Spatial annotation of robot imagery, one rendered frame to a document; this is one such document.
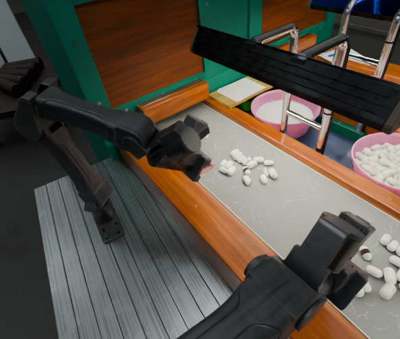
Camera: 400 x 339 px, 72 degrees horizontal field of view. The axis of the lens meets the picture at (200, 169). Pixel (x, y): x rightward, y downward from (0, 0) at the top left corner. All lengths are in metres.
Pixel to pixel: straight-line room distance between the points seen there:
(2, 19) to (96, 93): 3.64
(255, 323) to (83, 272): 0.64
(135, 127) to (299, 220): 0.48
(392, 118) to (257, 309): 0.40
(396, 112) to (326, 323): 0.41
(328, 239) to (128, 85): 0.87
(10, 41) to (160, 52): 3.68
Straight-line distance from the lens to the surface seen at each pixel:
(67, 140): 0.76
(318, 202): 0.83
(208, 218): 0.74
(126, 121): 0.60
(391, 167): 1.01
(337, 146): 1.14
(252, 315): 0.31
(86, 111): 0.62
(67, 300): 0.85
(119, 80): 1.05
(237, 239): 0.70
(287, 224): 0.77
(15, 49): 4.67
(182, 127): 0.56
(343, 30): 1.08
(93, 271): 0.86
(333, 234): 0.37
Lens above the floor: 1.36
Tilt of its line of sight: 43 degrees down
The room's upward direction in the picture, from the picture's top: 8 degrees counter-clockwise
